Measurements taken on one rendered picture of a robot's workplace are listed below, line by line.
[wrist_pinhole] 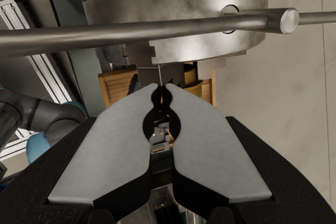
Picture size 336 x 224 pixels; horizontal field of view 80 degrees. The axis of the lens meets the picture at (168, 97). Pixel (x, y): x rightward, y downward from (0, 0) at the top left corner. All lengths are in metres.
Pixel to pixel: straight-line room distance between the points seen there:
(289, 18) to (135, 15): 0.16
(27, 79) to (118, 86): 0.83
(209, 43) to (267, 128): 2.20
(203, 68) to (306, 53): 2.01
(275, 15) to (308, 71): 2.29
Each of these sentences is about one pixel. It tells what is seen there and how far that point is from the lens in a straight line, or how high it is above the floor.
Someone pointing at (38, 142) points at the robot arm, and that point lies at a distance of 0.45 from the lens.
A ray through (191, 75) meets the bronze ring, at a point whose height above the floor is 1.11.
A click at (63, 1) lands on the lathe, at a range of 0.94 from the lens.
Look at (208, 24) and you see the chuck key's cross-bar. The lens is 0.17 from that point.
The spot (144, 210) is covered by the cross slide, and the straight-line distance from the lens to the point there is 0.81.
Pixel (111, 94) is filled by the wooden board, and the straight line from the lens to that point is 0.63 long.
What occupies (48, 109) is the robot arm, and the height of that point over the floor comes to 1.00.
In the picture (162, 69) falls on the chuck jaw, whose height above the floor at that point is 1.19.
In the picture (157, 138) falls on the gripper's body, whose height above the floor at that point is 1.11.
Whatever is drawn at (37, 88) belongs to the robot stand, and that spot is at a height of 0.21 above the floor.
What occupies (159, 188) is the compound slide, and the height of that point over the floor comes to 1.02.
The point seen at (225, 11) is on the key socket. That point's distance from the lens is 0.28.
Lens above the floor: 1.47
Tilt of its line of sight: 62 degrees down
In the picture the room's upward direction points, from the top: 141 degrees clockwise
